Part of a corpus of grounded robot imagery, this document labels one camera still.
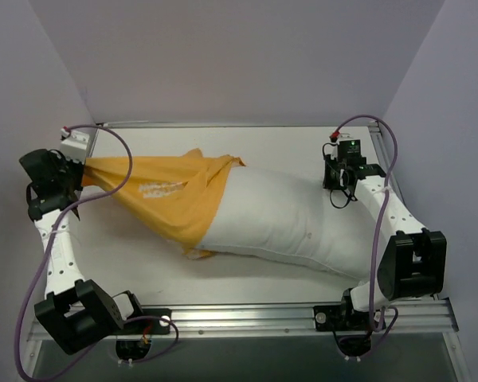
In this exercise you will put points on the aluminium right side rail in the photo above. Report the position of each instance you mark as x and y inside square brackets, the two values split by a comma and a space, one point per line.
[386, 159]

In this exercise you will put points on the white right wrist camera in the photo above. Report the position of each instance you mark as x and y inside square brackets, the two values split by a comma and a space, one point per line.
[337, 136]

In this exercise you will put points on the yellow Mickey Mouse pillowcase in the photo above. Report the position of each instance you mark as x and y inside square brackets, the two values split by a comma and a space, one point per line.
[177, 197]

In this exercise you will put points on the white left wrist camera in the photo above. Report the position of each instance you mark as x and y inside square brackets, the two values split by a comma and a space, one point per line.
[75, 145]

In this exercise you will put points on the aluminium back rail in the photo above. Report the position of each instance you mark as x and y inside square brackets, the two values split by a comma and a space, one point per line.
[152, 124]

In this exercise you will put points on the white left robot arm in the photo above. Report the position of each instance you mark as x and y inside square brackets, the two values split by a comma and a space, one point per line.
[76, 312]

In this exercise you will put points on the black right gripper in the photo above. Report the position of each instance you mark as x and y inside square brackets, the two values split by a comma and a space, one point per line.
[332, 175]

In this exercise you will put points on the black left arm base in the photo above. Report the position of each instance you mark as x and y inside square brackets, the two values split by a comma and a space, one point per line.
[138, 348]

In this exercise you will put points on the white pillow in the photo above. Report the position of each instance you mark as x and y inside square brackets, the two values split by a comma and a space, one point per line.
[284, 218]

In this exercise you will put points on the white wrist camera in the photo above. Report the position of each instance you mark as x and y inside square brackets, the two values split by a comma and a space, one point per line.
[75, 145]
[337, 136]

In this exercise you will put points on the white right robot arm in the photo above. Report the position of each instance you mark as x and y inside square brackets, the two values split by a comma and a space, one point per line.
[349, 156]

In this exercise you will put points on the aluminium front rail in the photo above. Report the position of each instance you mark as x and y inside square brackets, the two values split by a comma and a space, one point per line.
[424, 315]

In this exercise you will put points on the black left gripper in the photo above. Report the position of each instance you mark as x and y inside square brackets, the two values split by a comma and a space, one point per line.
[72, 173]

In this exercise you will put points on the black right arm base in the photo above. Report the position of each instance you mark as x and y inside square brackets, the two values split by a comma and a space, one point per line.
[350, 329]

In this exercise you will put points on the aluminium rail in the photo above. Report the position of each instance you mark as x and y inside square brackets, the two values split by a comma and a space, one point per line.
[424, 315]
[386, 159]
[152, 124]

